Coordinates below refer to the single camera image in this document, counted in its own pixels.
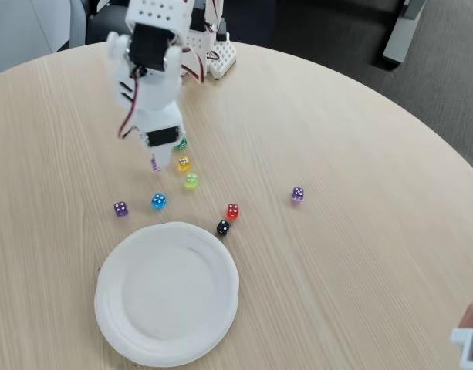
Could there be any white paper plate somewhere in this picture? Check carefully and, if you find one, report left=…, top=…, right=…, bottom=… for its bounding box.
left=93, top=220, right=240, bottom=368

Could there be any person's hand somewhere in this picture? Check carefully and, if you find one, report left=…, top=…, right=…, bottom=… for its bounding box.
left=459, top=302, right=473, bottom=332

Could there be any black office chair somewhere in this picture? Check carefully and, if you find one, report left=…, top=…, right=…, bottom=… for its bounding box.
left=85, top=2, right=131, bottom=45

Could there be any red black servo cable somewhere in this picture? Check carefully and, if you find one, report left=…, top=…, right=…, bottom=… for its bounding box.
left=117, top=65, right=141, bottom=140

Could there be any grey desk leg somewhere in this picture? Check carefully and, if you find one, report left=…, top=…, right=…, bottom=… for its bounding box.
left=382, top=0, right=427, bottom=66

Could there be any white cabinet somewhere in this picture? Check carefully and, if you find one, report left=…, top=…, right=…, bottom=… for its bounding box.
left=0, top=0, right=86, bottom=77

